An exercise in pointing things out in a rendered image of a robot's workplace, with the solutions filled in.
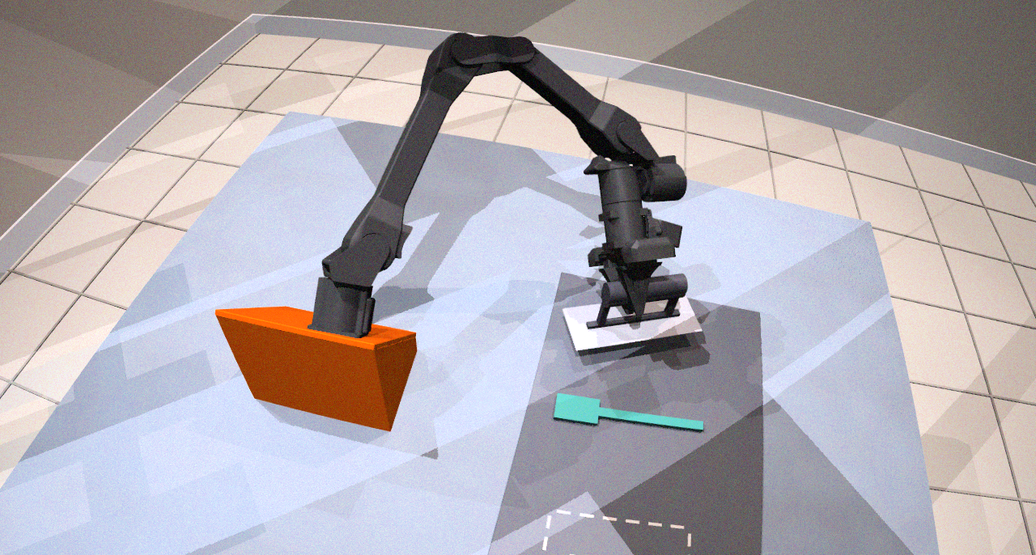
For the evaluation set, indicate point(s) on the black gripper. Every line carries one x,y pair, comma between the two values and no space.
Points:
627,255

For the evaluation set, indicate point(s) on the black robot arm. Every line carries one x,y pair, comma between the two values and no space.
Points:
344,305

